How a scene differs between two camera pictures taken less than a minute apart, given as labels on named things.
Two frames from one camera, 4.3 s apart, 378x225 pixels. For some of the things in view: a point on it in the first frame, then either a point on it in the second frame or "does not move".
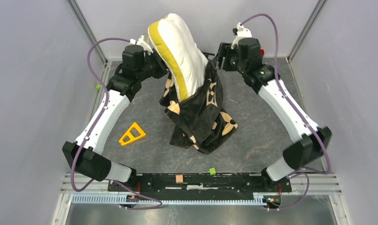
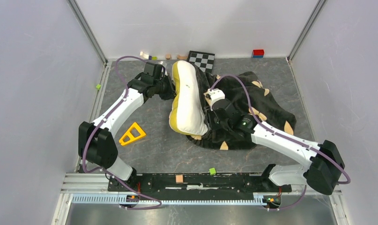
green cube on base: [212, 171] does not move
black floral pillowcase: [199, 121] → [246, 92]
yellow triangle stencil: [129, 133] does not move
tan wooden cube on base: [179, 179] does not move
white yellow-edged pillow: [180, 53] → [187, 115]
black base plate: [201, 184] does not move
